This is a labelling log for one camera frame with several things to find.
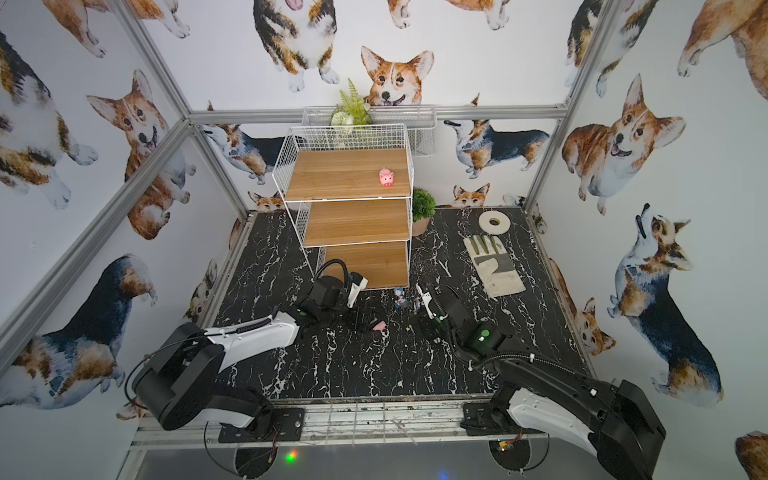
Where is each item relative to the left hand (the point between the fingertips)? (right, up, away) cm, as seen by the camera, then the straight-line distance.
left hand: (377, 310), depth 86 cm
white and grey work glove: (+39, +11, +18) cm, 44 cm away
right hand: (+12, +2, -6) cm, 14 cm away
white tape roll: (+41, +24, +30) cm, 56 cm away
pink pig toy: (+1, -5, +2) cm, 6 cm away
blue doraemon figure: (+7, +2, +9) cm, 12 cm away
